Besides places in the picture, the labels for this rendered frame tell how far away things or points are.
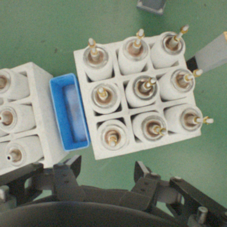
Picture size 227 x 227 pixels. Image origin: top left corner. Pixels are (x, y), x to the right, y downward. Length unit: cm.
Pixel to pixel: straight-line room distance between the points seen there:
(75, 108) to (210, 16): 93
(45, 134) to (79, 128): 19
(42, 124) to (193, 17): 93
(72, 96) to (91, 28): 37
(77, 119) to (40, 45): 44
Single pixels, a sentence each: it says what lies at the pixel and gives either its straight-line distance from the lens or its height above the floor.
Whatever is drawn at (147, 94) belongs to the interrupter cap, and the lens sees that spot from 38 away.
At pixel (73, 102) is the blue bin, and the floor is 0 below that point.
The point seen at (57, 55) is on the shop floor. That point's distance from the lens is 74.
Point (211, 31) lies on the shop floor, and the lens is 96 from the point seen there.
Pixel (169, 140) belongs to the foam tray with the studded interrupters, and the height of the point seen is 18.
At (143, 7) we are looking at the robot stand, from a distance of 84.
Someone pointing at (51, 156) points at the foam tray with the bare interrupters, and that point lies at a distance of 51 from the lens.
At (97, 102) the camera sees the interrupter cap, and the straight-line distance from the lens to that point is 36.
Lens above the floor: 61
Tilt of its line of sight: 89 degrees down
